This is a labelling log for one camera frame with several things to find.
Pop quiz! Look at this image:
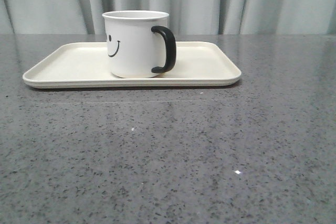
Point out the cream rectangular plastic tray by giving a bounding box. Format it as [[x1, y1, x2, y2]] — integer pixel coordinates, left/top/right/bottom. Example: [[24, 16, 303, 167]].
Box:
[[23, 41, 242, 89]]

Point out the grey-green pleated curtain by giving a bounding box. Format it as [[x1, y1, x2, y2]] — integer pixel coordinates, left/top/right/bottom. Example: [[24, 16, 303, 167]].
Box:
[[1, 0, 335, 35]]

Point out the white smiley mug black handle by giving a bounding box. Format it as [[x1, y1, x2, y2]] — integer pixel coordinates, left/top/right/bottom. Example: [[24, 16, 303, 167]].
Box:
[[102, 10, 177, 78]]

